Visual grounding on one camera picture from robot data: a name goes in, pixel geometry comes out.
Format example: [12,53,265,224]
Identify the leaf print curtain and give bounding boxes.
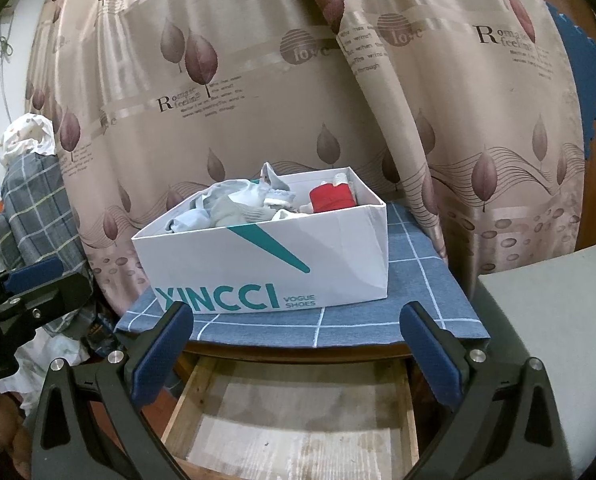
[25,0,586,321]

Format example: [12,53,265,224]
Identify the white cable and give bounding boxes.
[0,7,19,126]

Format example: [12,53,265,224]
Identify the grey padded seat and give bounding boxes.
[470,241,596,480]

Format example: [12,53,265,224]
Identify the white shoe box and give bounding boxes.
[130,165,389,315]

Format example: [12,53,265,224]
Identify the grey checked cloth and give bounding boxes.
[0,152,96,301]

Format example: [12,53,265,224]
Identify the pale blue small underwear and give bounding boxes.
[259,162,299,196]

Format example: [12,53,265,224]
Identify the wooden drawer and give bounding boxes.
[160,355,421,480]

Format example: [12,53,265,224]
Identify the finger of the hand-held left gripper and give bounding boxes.
[0,256,95,333]

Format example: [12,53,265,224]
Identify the blue-grey sock pair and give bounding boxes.
[167,207,219,234]

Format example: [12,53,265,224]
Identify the light grey patterned sock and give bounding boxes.
[265,195,313,221]

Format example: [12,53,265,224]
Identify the red underwear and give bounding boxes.
[309,182,356,213]

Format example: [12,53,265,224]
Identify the blue checked tablecloth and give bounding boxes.
[114,202,491,348]

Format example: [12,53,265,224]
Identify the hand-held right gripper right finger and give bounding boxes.
[399,301,573,480]

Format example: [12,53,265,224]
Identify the white dotted cloth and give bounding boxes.
[0,112,56,166]

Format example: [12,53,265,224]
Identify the person's left hand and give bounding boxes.
[0,395,33,480]

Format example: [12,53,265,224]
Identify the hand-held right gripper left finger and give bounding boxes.
[30,302,195,480]

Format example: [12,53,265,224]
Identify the blue zigzag edged cloth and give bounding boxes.
[545,2,596,161]

